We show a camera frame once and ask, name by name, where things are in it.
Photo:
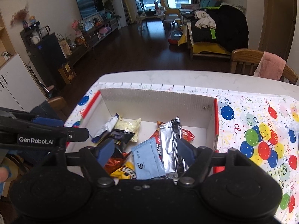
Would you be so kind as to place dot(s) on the brown cardboard box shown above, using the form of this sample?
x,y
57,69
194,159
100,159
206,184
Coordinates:
x,y
66,73

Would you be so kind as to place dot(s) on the wooden sofa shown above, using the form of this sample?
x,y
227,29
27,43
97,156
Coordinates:
x,y
205,49

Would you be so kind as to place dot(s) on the dark coffee table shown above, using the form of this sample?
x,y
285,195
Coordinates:
x,y
153,18

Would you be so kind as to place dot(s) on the cream snack packet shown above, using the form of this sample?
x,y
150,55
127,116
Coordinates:
x,y
127,127

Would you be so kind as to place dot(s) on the red cardboard box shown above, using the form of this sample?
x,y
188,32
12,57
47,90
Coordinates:
x,y
144,102

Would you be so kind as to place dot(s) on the white kettle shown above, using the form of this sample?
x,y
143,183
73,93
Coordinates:
x,y
35,39

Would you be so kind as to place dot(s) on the wooden door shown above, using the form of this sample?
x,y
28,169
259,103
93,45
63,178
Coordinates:
x,y
275,21

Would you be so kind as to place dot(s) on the balloon print tablecloth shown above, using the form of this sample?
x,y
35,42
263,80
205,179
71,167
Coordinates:
x,y
257,126

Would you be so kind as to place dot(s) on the pink towel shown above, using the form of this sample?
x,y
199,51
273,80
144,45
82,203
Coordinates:
x,y
269,65

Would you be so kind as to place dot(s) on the wooden chair with towel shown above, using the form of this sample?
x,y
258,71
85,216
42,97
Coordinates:
x,y
243,60

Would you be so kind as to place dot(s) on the dark blue jeans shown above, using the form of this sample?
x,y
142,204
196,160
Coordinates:
x,y
44,110

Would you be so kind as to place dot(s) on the flat screen television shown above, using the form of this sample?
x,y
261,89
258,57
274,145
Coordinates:
x,y
88,4

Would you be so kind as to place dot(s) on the dark brown snack packet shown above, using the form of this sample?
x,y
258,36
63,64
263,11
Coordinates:
x,y
121,138

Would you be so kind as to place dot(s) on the dried flower bunch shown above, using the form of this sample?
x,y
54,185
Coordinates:
x,y
19,16

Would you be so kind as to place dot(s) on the red and blue floor bag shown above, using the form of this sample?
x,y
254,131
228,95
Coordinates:
x,y
176,37

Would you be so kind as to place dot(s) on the red snack packet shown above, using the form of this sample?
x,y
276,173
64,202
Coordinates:
x,y
186,134

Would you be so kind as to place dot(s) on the black coat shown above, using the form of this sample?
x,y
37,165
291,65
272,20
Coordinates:
x,y
229,28

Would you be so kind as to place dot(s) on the yellow giraffe chair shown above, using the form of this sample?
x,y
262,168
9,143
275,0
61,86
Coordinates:
x,y
169,10

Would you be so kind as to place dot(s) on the orange snack packet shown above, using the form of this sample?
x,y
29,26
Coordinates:
x,y
116,162

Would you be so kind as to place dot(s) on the white cabinet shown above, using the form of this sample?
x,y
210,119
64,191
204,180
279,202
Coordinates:
x,y
18,86

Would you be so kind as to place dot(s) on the wooden chair with jeans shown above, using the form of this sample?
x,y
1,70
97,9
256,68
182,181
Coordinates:
x,y
58,102

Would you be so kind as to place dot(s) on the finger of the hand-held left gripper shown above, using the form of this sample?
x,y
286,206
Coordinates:
x,y
78,134
46,122

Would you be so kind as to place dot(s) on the light blue snack packet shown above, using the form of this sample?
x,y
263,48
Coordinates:
x,y
146,161

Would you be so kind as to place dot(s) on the silver foil snack packet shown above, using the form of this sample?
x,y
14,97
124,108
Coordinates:
x,y
172,149

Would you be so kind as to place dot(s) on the white and blue snack packet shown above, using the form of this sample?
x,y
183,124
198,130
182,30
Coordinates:
x,y
106,126

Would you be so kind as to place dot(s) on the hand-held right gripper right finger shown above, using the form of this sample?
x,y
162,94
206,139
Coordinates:
x,y
190,155

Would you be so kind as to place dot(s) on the person's left hand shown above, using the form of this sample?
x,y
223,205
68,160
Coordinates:
x,y
4,175

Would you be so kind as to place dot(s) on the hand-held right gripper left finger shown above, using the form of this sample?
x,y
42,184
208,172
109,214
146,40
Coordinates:
x,y
106,151

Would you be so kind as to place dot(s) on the dark television cabinet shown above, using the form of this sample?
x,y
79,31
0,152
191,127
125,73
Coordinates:
x,y
93,37

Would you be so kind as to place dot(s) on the black cabinet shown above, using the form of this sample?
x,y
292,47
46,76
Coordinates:
x,y
46,58

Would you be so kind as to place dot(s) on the teal cushion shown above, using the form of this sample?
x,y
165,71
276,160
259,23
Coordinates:
x,y
209,2

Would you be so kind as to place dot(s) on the yellow snack packet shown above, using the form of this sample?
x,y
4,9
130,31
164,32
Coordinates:
x,y
123,171

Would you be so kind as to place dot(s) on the wooden wall shelf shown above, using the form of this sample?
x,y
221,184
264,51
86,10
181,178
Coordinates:
x,y
5,42

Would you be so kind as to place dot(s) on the yellow grey curtain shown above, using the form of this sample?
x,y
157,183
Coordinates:
x,y
125,2

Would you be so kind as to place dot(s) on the white garment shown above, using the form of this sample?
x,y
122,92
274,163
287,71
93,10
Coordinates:
x,y
205,21

